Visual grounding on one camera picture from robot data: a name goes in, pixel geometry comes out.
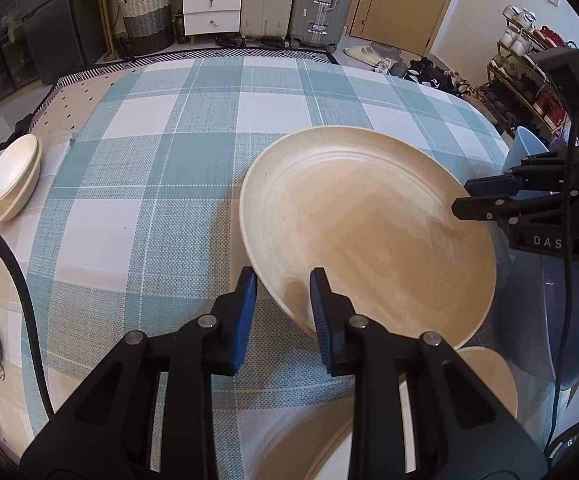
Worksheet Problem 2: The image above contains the blue bowl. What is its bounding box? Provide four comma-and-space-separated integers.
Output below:
499, 249, 579, 389
502, 126, 549, 174

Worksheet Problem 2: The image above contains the large cream plate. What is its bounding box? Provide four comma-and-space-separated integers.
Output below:
240, 126, 497, 347

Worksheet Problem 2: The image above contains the medium cream plate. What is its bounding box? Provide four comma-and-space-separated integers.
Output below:
399, 344, 519, 461
239, 399, 352, 479

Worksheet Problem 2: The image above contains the shoe rack with shoes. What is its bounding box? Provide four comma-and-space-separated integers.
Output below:
477, 6, 570, 144

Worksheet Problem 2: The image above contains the teal plaid tablecloth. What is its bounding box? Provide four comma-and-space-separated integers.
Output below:
27, 56, 511, 479

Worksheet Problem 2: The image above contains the tan wooden door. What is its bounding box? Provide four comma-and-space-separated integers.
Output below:
347, 0, 451, 55

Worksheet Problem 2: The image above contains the cream bowl under white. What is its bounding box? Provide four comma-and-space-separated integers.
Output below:
0, 147, 42, 224

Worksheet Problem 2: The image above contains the white small bowl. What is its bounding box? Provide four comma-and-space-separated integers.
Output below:
0, 134, 41, 202

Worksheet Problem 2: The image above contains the silver suitcase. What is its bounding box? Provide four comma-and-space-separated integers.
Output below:
288, 0, 351, 53

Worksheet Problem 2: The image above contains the woven laundry basket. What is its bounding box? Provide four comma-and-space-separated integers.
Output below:
118, 0, 175, 55

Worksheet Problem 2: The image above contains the dark grey refrigerator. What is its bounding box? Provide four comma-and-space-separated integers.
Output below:
13, 0, 106, 84

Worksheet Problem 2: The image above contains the black cable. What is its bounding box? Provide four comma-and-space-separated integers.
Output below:
0, 206, 56, 421

